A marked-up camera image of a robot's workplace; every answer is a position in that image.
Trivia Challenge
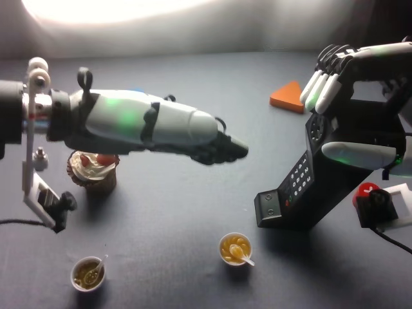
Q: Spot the white cup yellow food spoon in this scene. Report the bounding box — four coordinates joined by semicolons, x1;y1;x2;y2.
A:
219;232;255;267

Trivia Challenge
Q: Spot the white backdrop sheet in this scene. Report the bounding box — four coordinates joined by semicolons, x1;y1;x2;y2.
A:
0;0;412;61

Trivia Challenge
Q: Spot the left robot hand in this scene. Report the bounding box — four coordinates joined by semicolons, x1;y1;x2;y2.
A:
66;66;250;167

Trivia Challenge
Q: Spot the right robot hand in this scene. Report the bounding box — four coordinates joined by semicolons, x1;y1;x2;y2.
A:
299;35;412;180

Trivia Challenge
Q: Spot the grey table cloth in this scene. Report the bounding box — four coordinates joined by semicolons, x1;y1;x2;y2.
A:
0;50;412;309

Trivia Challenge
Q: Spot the toy cupcake with cream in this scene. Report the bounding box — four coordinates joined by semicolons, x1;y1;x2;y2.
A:
66;149;120;194

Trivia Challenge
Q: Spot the black camera cable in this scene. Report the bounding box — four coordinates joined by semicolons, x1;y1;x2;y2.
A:
370;224;412;255
0;218;44;227

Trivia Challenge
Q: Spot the white cup green soup spoon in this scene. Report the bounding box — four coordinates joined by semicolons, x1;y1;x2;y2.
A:
70;254;109;292

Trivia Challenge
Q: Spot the red cylinder block white cross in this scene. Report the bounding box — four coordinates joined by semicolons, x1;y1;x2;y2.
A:
352;182;384;210

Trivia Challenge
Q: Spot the orange triangle block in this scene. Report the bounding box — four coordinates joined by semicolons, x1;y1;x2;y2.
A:
269;80;306;115

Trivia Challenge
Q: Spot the black phone handset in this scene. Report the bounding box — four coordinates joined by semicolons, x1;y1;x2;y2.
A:
254;96;407;230

